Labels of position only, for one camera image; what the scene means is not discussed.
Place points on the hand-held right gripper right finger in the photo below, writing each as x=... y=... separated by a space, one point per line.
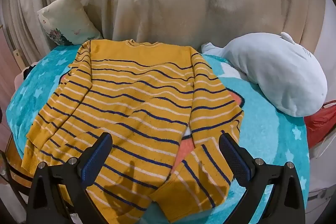
x=234 y=159

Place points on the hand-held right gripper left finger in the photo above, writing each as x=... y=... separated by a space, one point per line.
x=95 y=159

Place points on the yellow striped sweater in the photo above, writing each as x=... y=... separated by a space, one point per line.
x=136 y=98

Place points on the turquoise printed blanket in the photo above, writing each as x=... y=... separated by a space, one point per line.
x=275 y=124

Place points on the wooden chair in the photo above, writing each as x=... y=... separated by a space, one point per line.
x=15 y=163

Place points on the white plush toy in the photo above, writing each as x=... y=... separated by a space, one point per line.
x=278 y=77

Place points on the red plastic bag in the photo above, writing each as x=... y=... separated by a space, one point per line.
x=321 y=124

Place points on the floral print cushion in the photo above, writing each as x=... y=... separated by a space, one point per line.
x=67 y=19

